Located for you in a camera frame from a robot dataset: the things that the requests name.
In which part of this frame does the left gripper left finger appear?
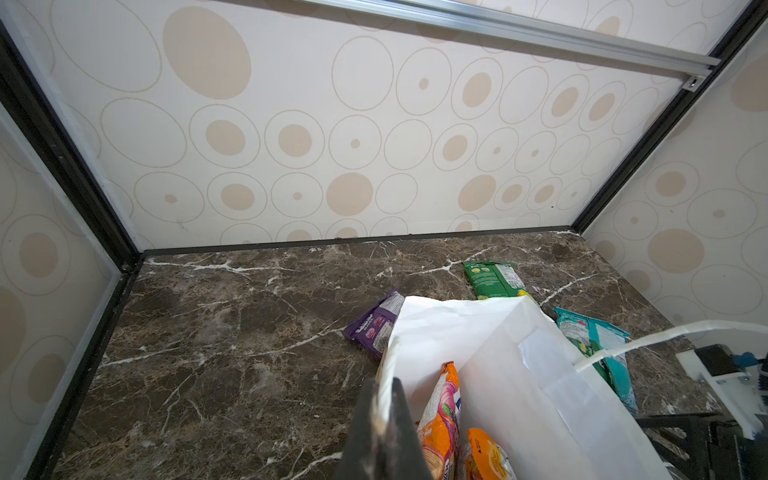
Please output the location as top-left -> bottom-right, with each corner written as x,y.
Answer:
333,379 -> 378,480

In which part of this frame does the green snack bag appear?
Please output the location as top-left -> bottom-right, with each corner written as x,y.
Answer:
463,261 -> 529,300
560,322 -> 611,384

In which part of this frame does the orange candy bag face down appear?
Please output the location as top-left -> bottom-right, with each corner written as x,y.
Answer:
417,362 -> 461,480

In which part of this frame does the black frame post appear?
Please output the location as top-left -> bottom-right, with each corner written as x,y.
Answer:
1,1 -> 138,479
571,0 -> 767,234

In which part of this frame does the Fox's fruits candy bag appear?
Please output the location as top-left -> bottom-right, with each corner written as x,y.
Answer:
456,428 -> 517,480

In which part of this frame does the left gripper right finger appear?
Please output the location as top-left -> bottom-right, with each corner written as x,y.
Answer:
386,378 -> 432,480

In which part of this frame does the teal snack bag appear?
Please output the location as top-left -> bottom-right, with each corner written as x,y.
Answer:
551,305 -> 638,415

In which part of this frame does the white paper gift bag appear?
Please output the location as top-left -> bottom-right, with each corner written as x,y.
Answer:
374,295 -> 768,480

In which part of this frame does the black left frame post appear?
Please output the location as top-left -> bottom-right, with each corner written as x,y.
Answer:
1,1 -> 138,479

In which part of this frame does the horizontal aluminium back bar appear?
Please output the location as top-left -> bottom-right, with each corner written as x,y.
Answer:
319,0 -> 721,77

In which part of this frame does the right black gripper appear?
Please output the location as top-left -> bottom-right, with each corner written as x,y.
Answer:
636,413 -> 767,479

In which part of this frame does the small purple snack bag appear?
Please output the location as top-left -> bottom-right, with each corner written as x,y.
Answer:
343,290 -> 405,359

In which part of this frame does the black right frame post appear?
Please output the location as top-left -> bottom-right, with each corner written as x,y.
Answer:
571,0 -> 767,234

